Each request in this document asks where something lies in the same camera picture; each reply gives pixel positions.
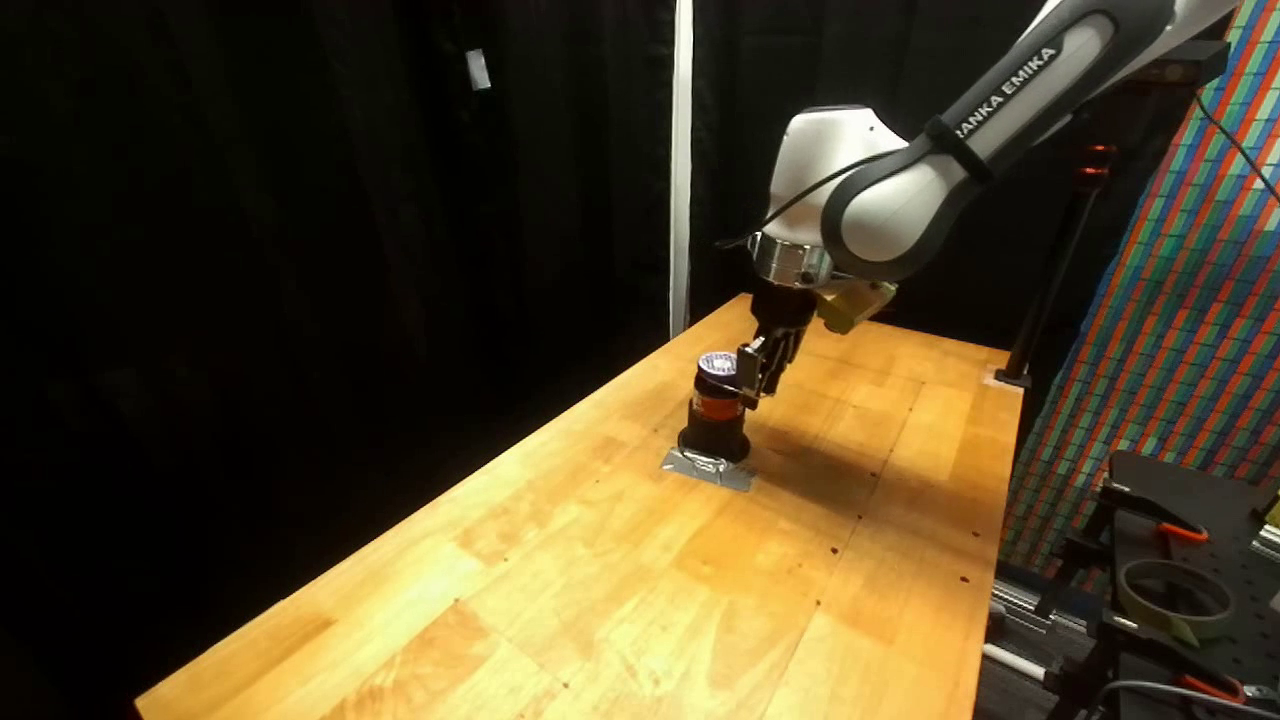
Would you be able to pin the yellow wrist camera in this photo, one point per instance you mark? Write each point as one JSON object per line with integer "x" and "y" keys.
{"x": 854, "y": 301}

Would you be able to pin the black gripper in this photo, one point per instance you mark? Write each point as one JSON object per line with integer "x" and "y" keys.
{"x": 780, "y": 318}

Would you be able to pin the black clamp with orange handles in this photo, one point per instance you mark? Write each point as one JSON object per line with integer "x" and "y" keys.
{"x": 1166, "y": 510}

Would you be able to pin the white vertical pole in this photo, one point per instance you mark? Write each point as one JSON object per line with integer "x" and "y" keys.
{"x": 682, "y": 114}

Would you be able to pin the black tripod stand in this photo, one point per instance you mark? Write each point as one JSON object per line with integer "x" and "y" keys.
{"x": 1089, "y": 174}

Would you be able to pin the grey tape patch under jar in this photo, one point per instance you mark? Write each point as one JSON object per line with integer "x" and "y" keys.
{"x": 711, "y": 468}

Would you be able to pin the colourful patterned panel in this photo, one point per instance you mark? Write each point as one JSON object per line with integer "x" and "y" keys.
{"x": 1183, "y": 343}

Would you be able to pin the roll of tape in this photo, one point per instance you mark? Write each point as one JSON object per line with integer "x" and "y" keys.
{"x": 1172, "y": 599}

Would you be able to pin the dark jar with purple lid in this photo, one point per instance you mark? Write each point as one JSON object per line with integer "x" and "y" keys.
{"x": 715, "y": 410}

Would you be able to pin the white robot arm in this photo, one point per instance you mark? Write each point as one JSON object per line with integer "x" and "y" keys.
{"x": 854, "y": 211}

